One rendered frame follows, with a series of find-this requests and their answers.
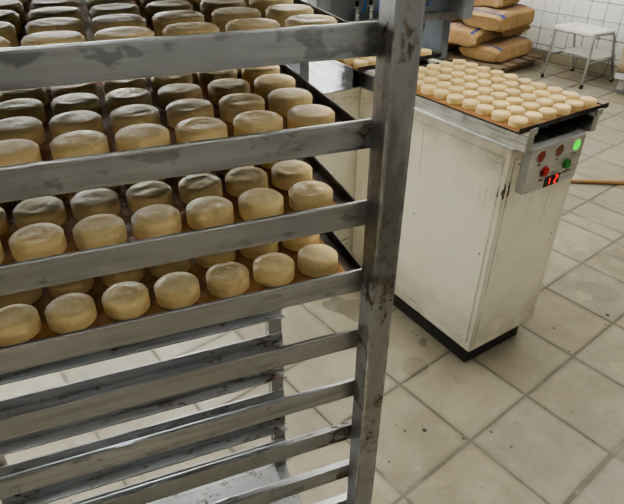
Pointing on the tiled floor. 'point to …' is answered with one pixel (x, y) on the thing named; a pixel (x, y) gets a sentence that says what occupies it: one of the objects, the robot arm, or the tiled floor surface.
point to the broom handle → (610, 182)
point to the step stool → (585, 47)
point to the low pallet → (498, 63)
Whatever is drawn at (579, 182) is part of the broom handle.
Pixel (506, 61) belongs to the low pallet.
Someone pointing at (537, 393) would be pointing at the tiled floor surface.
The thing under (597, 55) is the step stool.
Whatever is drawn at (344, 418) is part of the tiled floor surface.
